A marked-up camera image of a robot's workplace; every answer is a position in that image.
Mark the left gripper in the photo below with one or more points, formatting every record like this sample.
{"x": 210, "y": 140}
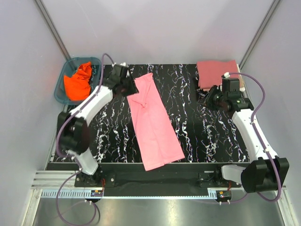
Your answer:
{"x": 133, "y": 89}

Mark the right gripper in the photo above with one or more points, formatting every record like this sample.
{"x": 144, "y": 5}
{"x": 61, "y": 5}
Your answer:
{"x": 207, "y": 100}

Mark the pink t-shirt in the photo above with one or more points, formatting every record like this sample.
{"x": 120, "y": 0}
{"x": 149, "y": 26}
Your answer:
{"x": 157, "y": 141}

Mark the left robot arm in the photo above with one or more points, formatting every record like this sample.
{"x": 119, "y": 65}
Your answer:
{"x": 73, "y": 135}

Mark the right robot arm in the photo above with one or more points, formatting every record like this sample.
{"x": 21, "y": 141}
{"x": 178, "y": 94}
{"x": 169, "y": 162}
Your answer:
{"x": 266, "y": 170}

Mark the dark red folded shirt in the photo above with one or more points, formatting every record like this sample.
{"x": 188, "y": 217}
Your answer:
{"x": 210, "y": 72}

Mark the orange t-shirt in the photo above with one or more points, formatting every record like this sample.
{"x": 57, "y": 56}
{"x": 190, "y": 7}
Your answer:
{"x": 77, "y": 86}

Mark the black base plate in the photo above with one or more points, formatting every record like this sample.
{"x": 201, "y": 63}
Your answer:
{"x": 175, "y": 179}

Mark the left aluminium frame post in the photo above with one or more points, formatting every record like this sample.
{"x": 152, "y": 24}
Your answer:
{"x": 51, "y": 26}

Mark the aluminium frame post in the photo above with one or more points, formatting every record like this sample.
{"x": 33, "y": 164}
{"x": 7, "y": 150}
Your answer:
{"x": 51, "y": 26}
{"x": 263, "y": 25}

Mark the right aluminium frame post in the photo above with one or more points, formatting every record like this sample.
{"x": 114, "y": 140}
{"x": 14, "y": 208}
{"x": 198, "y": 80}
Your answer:
{"x": 263, "y": 25}

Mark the aluminium rail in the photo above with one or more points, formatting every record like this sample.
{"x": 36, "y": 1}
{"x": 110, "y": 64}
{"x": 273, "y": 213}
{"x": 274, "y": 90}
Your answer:
{"x": 61, "y": 184}

